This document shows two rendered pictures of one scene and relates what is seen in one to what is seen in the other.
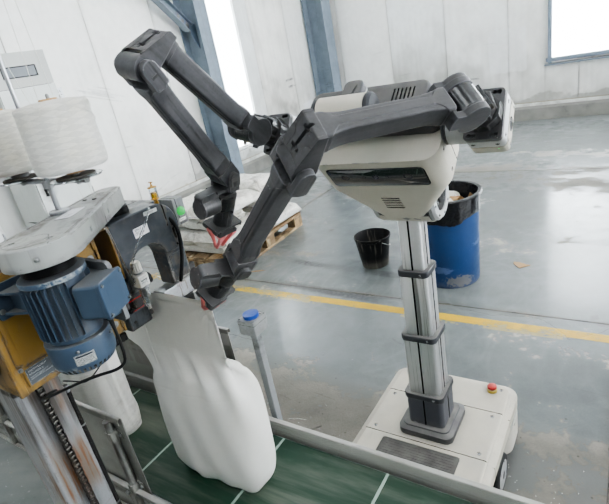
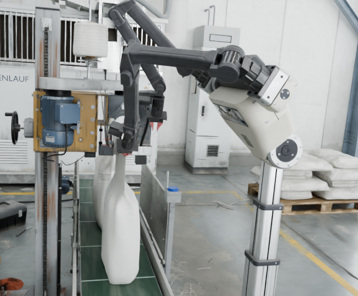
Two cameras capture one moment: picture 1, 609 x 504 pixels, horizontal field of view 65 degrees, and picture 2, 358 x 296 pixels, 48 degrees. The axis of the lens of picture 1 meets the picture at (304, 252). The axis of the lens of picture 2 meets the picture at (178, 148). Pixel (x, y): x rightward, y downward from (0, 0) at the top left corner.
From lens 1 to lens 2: 115 cm
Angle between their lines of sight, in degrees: 39
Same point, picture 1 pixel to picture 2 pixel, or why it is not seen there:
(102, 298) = (59, 111)
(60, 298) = (51, 106)
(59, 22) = (267, 15)
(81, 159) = (86, 50)
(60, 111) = (85, 27)
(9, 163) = not seen: hidden behind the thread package
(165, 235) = (141, 115)
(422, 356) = (249, 273)
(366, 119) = (155, 52)
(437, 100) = (205, 55)
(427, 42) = not seen: outside the picture
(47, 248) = (52, 80)
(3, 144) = not seen: hidden behind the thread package
